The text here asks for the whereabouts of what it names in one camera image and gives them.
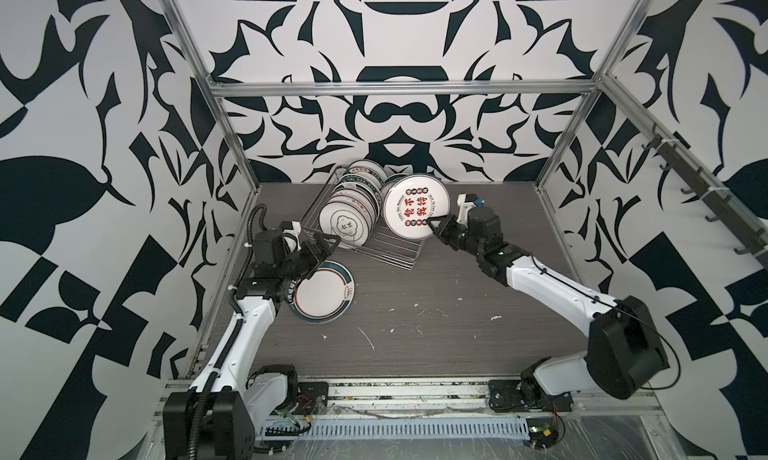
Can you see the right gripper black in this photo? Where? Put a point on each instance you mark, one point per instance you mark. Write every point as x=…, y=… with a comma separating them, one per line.
x=448, y=226

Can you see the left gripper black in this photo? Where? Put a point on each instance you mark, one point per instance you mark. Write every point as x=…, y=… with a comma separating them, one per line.
x=315, y=256

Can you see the white plate red characters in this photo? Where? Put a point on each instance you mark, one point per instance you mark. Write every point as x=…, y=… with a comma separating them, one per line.
x=390, y=182
x=411, y=202

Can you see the white plate red green band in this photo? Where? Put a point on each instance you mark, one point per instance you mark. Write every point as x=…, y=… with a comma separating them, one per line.
x=328, y=293

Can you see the wire dish rack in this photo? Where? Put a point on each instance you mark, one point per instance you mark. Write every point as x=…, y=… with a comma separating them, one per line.
x=382, y=244

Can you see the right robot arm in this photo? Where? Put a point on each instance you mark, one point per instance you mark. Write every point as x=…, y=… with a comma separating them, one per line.
x=624, y=349

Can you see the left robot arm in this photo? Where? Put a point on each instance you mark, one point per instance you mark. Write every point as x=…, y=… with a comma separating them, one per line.
x=221, y=414

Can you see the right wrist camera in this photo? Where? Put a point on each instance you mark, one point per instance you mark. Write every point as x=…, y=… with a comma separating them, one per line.
x=466, y=202

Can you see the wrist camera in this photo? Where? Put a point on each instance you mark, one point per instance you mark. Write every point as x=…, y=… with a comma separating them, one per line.
x=290, y=234
x=466, y=202

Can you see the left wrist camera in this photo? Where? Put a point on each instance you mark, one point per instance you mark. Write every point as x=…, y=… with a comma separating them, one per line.
x=290, y=234

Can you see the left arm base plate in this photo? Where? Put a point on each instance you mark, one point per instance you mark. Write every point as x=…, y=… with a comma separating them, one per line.
x=308, y=398

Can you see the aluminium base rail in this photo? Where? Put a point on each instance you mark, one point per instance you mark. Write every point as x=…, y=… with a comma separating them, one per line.
x=424, y=397

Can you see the white cable duct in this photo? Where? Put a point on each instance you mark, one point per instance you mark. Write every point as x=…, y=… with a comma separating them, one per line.
x=327, y=429

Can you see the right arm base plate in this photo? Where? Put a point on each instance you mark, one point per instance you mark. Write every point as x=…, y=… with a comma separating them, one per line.
x=525, y=395

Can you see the aluminium frame crossbar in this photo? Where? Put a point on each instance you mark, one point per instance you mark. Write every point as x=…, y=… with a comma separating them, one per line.
x=401, y=88

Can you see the wall hook rail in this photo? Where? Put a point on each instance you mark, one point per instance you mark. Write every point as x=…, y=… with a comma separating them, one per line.
x=701, y=184

